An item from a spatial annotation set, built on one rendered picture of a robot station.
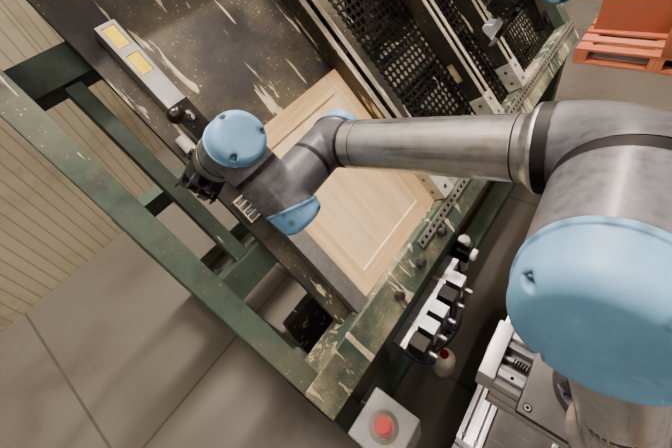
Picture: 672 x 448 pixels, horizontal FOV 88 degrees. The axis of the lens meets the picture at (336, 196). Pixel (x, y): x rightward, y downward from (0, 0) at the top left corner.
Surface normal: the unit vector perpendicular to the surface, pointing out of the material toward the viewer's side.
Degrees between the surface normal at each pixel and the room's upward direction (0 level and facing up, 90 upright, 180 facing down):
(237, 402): 0
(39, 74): 52
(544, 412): 0
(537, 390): 0
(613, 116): 27
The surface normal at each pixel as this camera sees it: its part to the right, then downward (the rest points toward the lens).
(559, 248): -0.69, -0.67
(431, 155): -0.67, 0.32
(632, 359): -0.60, 0.58
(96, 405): -0.20, -0.66
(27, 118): 0.49, -0.13
